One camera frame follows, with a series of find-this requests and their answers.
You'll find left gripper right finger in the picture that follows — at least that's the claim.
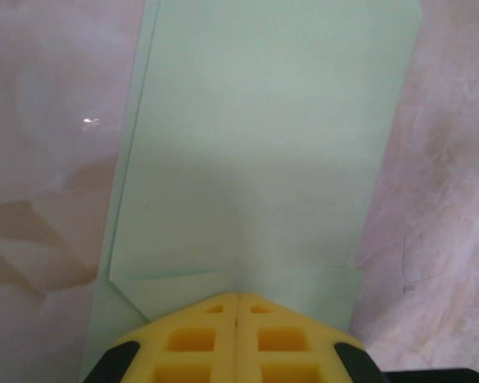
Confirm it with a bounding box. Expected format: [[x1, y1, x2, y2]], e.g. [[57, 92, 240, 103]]
[[238, 292, 388, 383]]

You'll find light green paper sheet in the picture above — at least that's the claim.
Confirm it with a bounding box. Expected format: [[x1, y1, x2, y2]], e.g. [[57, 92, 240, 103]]
[[79, 0, 423, 383]]

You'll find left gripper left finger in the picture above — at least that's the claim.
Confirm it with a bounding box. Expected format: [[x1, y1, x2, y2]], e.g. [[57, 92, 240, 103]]
[[79, 292, 240, 383]]

